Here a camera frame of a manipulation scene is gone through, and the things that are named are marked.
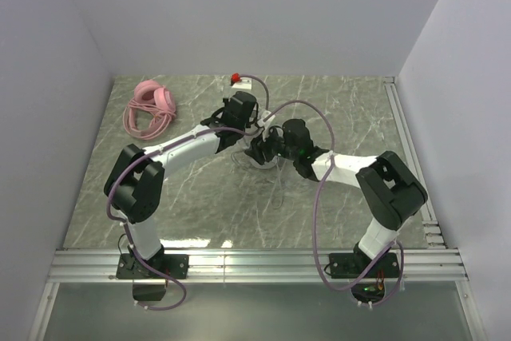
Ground white headphones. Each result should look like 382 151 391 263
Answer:
231 109 279 170

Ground pink headphones with cable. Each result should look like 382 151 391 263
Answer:
123 79 176 141

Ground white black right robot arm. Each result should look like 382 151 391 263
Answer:
244 119 428 260

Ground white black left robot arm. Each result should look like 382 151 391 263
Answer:
104 91 267 274

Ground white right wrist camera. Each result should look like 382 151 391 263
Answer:
255 109 275 128

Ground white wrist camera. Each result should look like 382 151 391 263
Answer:
255 109 275 128
231 73 252 91

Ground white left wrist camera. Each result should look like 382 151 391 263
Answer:
231 73 252 91

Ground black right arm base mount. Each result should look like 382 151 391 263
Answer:
323 252 401 306

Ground aluminium right side rail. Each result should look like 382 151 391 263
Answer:
383 77 442 238

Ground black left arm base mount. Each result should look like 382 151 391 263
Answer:
115 250 189 304

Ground aluminium front rail frame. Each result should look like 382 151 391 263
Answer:
30 249 472 340

